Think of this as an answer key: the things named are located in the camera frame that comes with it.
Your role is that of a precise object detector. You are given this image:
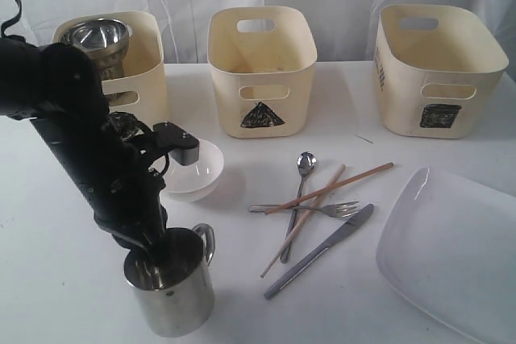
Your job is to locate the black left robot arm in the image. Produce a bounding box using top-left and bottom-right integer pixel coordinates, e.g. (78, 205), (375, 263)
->
(1, 39), (169, 263)

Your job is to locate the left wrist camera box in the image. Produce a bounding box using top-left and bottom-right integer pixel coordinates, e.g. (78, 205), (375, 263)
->
(152, 122), (200, 166)

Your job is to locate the white plastic bowl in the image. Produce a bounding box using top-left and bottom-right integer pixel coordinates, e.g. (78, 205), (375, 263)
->
(161, 139), (224, 202)

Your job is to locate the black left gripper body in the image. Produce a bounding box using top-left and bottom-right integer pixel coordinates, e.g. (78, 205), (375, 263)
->
(34, 112), (168, 239)

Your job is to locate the steel teaspoon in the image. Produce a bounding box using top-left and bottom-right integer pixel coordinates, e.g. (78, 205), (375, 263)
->
(280, 151), (317, 263)

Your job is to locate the steel mug with band handle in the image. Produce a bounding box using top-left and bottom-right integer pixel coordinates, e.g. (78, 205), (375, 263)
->
(123, 223), (215, 338)

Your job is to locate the small metal pin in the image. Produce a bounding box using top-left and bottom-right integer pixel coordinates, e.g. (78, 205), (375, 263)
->
(355, 134), (374, 144)

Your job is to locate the steel mug with wire handle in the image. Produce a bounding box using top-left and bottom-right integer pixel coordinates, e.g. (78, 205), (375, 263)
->
(92, 48), (128, 81)

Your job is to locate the cream bin with square mark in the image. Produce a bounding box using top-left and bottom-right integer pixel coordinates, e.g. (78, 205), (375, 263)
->
(374, 4), (510, 139)

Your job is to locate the white square plate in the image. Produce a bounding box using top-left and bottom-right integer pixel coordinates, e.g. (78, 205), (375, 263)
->
(376, 167), (515, 343)

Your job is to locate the stainless steel bowl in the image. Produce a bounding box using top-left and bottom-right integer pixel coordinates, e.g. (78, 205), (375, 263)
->
(58, 18), (131, 60)

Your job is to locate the steel fork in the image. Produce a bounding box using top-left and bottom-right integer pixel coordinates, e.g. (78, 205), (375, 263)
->
(248, 201), (358, 218)

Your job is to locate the cream bin with triangle mark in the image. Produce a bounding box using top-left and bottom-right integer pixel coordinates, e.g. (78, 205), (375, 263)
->
(207, 6), (318, 139)

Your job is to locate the steel table knife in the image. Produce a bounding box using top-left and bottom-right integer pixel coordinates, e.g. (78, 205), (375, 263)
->
(264, 204), (375, 300)

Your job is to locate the cream bin with circle mark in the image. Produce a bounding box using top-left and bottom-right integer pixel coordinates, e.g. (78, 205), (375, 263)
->
(52, 11), (169, 126)

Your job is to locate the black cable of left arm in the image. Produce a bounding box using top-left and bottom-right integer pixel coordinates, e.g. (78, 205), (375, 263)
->
(0, 0), (23, 41)

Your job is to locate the wooden chopstick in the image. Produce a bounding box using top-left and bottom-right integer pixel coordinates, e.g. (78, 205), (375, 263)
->
(259, 164), (347, 280)
(265, 162), (394, 214)

